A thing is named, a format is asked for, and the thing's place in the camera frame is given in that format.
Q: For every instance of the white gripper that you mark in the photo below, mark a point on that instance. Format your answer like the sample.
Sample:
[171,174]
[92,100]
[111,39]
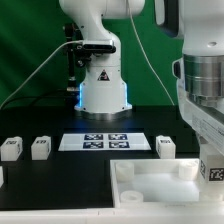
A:
[200,91]

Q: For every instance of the white square tabletop part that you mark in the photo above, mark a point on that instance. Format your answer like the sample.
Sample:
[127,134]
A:
[142,182]

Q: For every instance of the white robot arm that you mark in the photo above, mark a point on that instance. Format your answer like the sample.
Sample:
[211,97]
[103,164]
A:
[199,23]

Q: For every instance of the white sheet with markers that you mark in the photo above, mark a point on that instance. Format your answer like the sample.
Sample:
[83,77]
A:
[104,141]

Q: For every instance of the white block left edge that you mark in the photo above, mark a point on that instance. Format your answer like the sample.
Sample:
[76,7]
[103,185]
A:
[1,177]

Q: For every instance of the white front rail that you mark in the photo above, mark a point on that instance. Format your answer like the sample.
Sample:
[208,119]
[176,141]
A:
[212,213]

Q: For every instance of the black camera on base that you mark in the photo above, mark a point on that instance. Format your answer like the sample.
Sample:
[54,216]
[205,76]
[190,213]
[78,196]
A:
[101,46]

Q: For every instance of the black camera stand pole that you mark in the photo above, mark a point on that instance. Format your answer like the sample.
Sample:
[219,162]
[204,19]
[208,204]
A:
[71,31]

